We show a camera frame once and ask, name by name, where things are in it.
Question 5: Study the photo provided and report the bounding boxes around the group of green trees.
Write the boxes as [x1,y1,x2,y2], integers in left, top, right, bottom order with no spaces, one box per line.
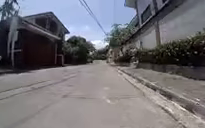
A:
[61,34,109,65]

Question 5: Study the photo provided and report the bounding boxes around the grey concrete road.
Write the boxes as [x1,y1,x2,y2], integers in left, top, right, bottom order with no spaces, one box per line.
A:
[0,59,188,128]

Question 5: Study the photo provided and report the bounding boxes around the house with red gate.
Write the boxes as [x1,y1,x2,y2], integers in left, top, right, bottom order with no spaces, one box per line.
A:
[0,11,71,70]

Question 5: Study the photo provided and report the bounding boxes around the pale multi-storey building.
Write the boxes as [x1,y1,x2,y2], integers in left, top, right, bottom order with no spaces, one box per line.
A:
[123,0,178,38]

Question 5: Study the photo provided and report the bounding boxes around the row of green bushes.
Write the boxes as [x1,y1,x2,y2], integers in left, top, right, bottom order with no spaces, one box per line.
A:
[115,27,205,67]

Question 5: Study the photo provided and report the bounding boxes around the grey concrete pavement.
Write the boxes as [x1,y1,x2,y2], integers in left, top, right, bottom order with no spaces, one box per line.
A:
[110,63,205,128]

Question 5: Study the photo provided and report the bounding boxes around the grey kerb strip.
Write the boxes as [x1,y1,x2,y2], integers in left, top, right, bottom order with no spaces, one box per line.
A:
[0,67,26,77]

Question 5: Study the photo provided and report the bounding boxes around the tall thin tree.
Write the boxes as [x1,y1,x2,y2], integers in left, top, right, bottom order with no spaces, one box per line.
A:
[0,0,22,21]

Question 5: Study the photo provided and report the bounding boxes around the overhead wires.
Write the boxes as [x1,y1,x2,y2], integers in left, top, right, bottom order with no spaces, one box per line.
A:
[78,0,108,36]

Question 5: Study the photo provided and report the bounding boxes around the low grey planter wall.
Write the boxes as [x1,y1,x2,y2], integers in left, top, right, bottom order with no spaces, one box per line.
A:
[136,62,205,83]

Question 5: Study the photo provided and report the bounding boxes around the grey concrete wall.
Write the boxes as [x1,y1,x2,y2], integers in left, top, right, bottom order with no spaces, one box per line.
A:
[121,0,205,52]

